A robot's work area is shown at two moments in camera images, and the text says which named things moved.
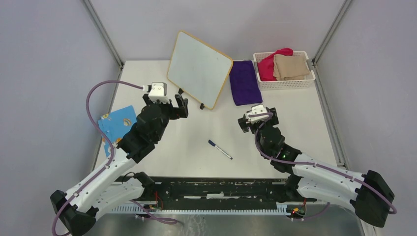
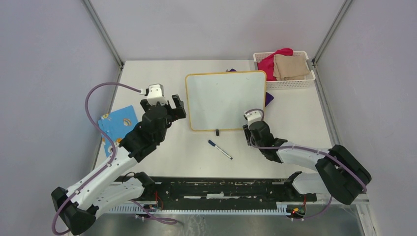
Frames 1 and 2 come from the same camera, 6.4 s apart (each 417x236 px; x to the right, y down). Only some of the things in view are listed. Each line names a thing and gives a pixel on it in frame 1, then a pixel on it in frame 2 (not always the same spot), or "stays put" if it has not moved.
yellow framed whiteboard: [198, 71] → [218, 101]
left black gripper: [181, 111] stays put
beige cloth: [290, 68] stays put
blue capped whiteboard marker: [213, 144] stays put
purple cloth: [245, 86] → [268, 98]
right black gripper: [242, 122] → [248, 133]
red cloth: [265, 67] stays put
